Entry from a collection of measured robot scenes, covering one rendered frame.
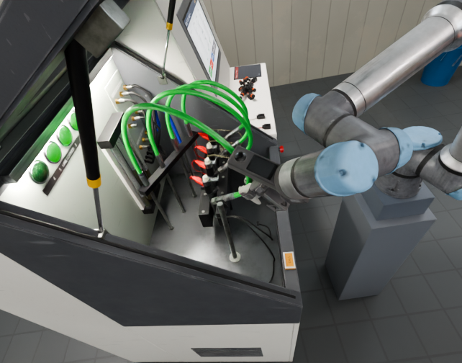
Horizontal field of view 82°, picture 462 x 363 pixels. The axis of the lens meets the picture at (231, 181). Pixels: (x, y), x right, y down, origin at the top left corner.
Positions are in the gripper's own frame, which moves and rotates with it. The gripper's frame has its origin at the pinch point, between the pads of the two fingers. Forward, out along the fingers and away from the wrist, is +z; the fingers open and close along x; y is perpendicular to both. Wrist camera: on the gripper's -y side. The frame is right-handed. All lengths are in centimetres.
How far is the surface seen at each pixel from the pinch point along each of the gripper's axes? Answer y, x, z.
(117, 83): -47, 11, 31
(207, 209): 2.6, -5.5, 28.0
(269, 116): 5, 50, 43
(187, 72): -32, 30, 27
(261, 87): -4, 71, 58
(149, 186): -18.0, -10.5, 29.0
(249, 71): -14, 83, 71
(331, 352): 110, -22, 60
